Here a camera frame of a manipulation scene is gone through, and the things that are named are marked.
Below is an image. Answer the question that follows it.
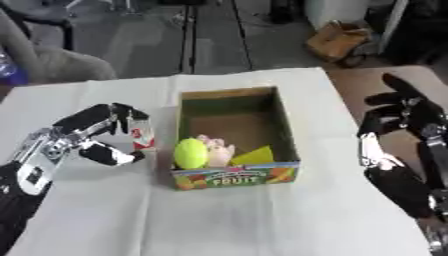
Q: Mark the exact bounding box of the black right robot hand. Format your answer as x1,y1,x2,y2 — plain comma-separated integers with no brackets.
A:
355,73,448,220

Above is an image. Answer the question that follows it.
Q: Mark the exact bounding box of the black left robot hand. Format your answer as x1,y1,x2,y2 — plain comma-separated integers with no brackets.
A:
50,102,151,167

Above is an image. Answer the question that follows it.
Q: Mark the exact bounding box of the red and white small carton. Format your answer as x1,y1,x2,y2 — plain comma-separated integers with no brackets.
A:
127,119,158,152

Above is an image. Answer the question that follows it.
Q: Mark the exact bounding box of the cardboard box with fruit print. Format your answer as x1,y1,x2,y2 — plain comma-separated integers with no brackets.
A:
169,85,303,192

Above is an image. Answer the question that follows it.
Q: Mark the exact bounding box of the grey chair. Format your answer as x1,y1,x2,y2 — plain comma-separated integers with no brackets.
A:
0,6,119,85

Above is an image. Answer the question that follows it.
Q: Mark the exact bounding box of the blue plastic bag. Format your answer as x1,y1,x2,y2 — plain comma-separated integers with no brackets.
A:
0,49,30,86

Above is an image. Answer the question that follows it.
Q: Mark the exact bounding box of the brown bag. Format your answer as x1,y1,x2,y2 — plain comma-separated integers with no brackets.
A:
304,19,375,69

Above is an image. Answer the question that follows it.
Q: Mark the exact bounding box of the yellow-green toy ball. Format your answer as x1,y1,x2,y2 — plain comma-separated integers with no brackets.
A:
173,137,210,170

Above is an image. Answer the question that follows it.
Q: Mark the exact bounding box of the pink soft toy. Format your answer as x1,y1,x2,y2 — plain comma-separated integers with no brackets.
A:
194,134,238,168

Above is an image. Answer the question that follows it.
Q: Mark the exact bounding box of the black tripod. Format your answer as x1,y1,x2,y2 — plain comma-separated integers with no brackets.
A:
176,0,256,75

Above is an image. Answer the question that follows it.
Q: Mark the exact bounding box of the yellow triangular block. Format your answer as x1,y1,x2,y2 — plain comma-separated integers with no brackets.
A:
229,145,277,166

